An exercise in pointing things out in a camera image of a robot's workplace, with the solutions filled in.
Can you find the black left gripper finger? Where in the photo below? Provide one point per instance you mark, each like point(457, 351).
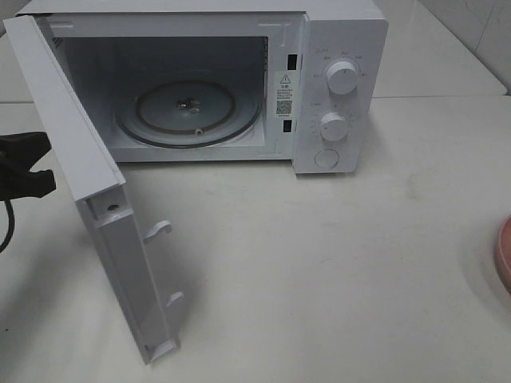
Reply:
point(17, 185)
point(22, 151)

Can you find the white microwave door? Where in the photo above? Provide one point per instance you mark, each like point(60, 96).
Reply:
point(98, 189)

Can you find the round white door button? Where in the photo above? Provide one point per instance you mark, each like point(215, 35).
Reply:
point(327, 159)

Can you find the pink round plate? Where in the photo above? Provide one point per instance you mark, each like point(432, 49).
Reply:
point(502, 254)

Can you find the glass microwave turntable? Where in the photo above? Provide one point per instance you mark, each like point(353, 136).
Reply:
point(187, 114)

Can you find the white warning label sticker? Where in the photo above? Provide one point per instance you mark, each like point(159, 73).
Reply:
point(284, 93)

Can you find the white microwave oven body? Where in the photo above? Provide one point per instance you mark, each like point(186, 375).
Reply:
point(113, 49)

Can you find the white upper power knob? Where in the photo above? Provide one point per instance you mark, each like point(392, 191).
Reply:
point(342, 76)

